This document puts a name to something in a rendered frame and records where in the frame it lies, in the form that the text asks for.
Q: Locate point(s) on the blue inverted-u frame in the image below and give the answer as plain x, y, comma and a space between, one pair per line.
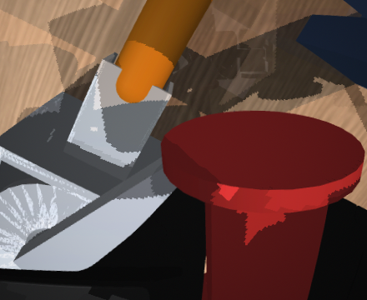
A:
340, 41

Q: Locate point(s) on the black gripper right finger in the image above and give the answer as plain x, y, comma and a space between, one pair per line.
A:
341, 266

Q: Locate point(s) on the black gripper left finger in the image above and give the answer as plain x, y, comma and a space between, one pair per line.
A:
161, 260

